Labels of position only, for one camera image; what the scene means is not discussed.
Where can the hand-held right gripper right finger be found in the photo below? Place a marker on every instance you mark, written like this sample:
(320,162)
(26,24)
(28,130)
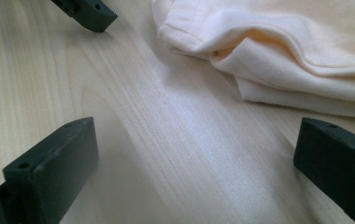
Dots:
(337,161)

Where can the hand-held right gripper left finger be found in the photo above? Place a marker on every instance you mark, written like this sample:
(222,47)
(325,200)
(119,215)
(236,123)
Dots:
(51,168)

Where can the cream cloth garment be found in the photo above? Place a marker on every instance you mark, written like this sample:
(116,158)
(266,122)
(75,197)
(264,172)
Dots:
(275,46)

